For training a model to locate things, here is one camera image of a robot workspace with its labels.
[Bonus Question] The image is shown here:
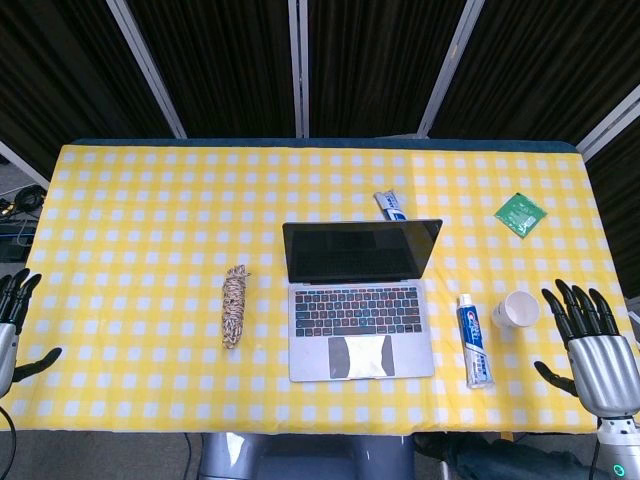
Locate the left silver-black robot hand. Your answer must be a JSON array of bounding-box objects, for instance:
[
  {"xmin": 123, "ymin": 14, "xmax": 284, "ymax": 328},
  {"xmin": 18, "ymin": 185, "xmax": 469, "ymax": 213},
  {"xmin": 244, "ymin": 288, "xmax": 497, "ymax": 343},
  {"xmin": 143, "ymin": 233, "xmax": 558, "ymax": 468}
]
[{"xmin": 0, "ymin": 268, "xmax": 63, "ymax": 399}]

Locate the right silver-black robot hand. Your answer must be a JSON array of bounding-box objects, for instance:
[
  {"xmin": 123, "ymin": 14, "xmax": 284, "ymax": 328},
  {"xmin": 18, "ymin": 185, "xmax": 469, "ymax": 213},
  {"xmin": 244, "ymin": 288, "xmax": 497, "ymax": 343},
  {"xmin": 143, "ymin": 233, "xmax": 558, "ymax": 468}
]
[{"xmin": 533, "ymin": 279, "xmax": 640, "ymax": 418}]

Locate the silver-white laptop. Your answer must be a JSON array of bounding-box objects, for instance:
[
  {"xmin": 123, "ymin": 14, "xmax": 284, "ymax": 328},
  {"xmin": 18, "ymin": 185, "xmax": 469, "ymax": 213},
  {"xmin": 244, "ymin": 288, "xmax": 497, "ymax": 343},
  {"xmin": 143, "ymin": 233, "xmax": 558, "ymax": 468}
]
[{"xmin": 281, "ymin": 218, "xmax": 444, "ymax": 383}]

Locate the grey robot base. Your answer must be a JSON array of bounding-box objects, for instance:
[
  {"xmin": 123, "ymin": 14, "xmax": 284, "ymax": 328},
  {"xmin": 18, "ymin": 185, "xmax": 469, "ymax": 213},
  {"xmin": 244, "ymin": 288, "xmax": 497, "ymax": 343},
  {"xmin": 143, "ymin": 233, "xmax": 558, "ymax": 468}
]
[{"xmin": 198, "ymin": 431, "xmax": 414, "ymax": 480}]

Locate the white paper cup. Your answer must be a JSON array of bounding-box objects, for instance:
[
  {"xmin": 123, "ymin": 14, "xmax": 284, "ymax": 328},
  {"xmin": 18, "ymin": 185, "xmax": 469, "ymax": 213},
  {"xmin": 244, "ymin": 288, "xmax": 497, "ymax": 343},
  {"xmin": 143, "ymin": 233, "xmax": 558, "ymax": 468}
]
[{"xmin": 491, "ymin": 290, "xmax": 541, "ymax": 328}]

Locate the large blue-white toothpaste tube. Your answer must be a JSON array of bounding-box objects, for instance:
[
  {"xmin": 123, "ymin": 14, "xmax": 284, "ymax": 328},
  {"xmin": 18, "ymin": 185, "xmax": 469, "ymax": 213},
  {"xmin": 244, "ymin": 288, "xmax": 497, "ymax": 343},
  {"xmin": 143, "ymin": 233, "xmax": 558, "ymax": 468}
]
[{"xmin": 455, "ymin": 293, "xmax": 496, "ymax": 390}]

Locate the green foil packet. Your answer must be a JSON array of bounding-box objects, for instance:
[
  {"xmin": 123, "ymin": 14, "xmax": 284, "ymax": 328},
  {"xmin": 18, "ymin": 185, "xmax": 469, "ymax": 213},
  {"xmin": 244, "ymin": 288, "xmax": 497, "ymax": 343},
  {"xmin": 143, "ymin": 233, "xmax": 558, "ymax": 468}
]
[{"xmin": 494, "ymin": 191, "xmax": 549, "ymax": 238}]

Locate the yellow-white checkered tablecloth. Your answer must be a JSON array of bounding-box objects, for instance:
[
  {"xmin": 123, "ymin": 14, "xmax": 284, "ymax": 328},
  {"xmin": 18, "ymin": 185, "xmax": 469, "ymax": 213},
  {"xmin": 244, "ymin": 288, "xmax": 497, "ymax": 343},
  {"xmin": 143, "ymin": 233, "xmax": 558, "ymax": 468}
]
[{"xmin": 0, "ymin": 144, "xmax": 640, "ymax": 434}]

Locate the small blue-white toothpaste tube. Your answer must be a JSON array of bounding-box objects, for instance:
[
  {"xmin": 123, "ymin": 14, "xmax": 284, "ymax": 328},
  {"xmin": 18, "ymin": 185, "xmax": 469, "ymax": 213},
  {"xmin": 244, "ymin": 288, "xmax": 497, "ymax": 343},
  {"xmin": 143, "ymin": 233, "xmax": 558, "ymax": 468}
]
[{"xmin": 373, "ymin": 188, "xmax": 410, "ymax": 222}]

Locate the black folding screen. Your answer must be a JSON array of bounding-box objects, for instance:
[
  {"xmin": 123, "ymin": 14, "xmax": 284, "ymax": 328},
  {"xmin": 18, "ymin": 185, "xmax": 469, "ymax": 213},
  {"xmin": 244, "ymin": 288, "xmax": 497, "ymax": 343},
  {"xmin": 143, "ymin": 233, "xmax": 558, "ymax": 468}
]
[{"xmin": 0, "ymin": 0, "xmax": 640, "ymax": 281}]

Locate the black cables and equipment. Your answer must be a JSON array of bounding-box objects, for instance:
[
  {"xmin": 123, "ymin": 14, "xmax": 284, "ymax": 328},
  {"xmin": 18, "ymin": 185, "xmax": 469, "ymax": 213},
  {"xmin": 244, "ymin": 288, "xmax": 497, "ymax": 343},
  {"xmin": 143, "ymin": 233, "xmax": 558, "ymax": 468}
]
[{"xmin": 0, "ymin": 155, "xmax": 45, "ymax": 263}]

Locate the braided rope bundle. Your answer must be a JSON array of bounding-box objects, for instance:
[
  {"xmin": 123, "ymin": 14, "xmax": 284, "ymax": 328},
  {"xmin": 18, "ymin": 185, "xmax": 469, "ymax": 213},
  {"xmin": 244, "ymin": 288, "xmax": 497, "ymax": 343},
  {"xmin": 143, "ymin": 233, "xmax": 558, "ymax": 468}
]
[{"xmin": 221, "ymin": 264, "xmax": 252, "ymax": 350}]

